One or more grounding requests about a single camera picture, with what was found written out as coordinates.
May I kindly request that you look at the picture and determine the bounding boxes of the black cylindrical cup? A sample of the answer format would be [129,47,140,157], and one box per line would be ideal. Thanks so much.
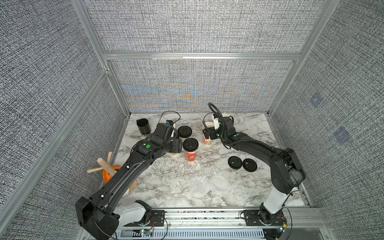
[136,118,151,135]

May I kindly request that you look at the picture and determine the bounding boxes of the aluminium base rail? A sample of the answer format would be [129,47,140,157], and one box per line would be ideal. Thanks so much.
[76,207,331,240]

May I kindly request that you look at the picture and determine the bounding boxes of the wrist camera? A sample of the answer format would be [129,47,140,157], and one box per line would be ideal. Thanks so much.
[152,120,177,141]
[213,116,236,135]

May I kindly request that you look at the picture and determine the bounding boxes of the orange mug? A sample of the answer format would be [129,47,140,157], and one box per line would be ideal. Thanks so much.
[102,165,121,184]

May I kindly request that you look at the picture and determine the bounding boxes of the red milk tea paper cup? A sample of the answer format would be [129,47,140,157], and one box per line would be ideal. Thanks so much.
[186,151,197,162]

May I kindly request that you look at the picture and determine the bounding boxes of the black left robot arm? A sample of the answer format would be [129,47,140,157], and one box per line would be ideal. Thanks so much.
[75,137,183,240]

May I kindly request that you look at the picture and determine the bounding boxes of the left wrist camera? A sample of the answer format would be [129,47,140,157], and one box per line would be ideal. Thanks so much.
[152,120,177,141]

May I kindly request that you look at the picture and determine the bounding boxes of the wooden mug tree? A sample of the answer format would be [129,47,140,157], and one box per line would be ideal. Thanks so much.
[86,151,139,193]

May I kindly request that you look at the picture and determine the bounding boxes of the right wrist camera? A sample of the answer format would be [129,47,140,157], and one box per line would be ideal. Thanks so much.
[213,116,236,135]

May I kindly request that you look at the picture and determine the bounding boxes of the black plastic cup lid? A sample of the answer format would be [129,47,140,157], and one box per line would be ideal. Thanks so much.
[183,138,199,153]
[178,126,193,139]
[228,156,243,170]
[243,159,258,173]

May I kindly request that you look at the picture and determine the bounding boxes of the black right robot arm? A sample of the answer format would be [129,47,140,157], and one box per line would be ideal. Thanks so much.
[203,130,306,225]

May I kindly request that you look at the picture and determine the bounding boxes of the yellow paper cup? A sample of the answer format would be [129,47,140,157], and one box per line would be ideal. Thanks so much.
[203,122,215,146]

